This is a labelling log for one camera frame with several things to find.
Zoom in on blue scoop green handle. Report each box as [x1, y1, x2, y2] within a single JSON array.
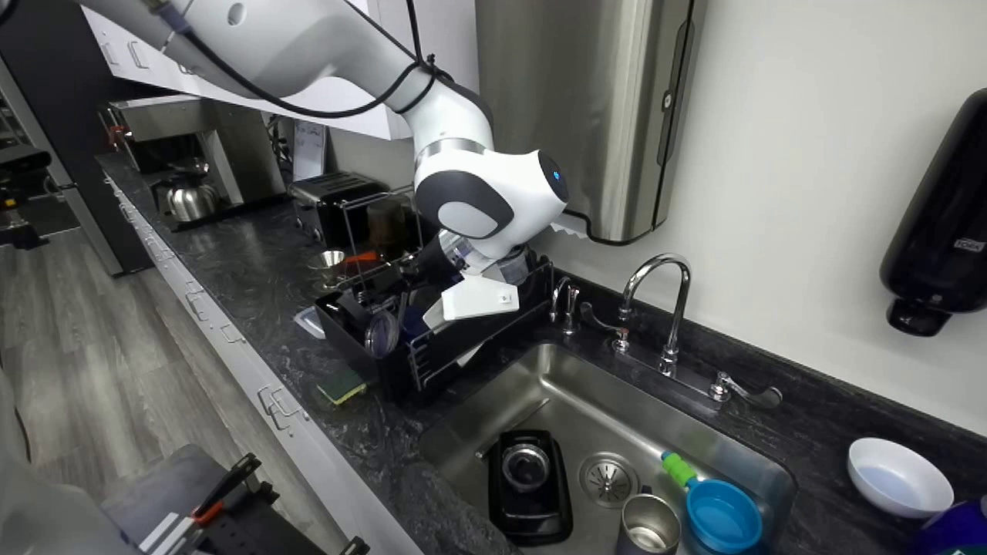
[[660, 451, 766, 555]]

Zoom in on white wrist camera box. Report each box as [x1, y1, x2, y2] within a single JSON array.
[[438, 275, 522, 326]]

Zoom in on chrome sink faucet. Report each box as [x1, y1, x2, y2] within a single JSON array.
[[614, 252, 693, 379]]

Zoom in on black wall soap dispenser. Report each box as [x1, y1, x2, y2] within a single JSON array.
[[879, 88, 987, 339]]

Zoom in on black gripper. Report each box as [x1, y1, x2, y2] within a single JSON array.
[[409, 240, 487, 316]]

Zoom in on black wire dish rack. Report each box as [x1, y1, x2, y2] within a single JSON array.
[[312, 240, 558, 402]]

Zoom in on dark brown metal canister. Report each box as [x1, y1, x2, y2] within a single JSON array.
[[316, 187, 414, 260]]

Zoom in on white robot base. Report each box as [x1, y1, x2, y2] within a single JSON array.
[[0, 368, 119, 555]]

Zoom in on black orange clamp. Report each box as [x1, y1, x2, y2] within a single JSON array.
[[134, 451, 279, 555]]

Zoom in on stainless steel sink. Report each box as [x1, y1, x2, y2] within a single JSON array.
[[434, 338, 798, 555]]

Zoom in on silver cabinet handle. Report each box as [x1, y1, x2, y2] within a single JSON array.
[[255, 384, 312, 436]]

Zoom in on small white bowl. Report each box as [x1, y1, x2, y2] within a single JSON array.
[[845, 436, 955, 522]]

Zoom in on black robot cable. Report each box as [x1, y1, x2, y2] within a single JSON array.
[[152, 0, 456, 120]]

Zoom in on blue bottle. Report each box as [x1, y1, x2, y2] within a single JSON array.
[[912, 496, 987, 555]]

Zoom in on white lower cabinets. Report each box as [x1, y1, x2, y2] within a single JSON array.
[[100, 173, 426, 555]]

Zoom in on stainless steel mug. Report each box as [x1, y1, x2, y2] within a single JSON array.
[[614, 491, 685, 555]]

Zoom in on steel coffee brewer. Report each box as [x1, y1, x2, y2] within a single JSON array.
[[100, 97, 289, 228]]

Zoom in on chrome side sprayer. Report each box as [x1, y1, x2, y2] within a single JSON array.
[[548, 275, 583, 338]]

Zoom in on green yellow sponge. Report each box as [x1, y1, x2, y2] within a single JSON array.
[[314, 374, 371, 409]]

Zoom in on steel sink drain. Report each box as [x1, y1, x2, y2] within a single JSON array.
[[577, 451, 642, 508]]

